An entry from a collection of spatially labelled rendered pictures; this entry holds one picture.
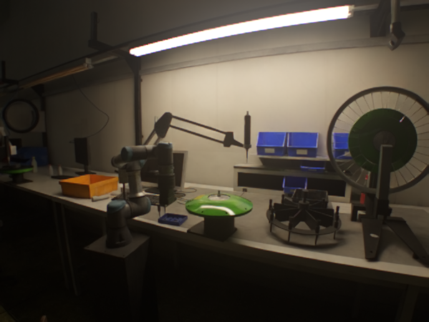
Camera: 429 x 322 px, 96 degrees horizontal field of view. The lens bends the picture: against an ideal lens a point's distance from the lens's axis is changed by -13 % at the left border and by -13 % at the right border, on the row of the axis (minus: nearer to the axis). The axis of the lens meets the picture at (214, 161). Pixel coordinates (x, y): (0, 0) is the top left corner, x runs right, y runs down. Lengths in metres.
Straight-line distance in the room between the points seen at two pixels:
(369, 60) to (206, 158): 1.49
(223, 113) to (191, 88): 0.40
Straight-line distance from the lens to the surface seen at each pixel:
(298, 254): 0.97
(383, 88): 1.28
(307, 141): 1.79
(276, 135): 1.81
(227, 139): 1.25
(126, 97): 2.70
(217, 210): 0.92
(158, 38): 1.83
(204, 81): 2.10
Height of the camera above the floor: 1.39
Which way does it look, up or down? 7 degrees down
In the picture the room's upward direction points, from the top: straight up
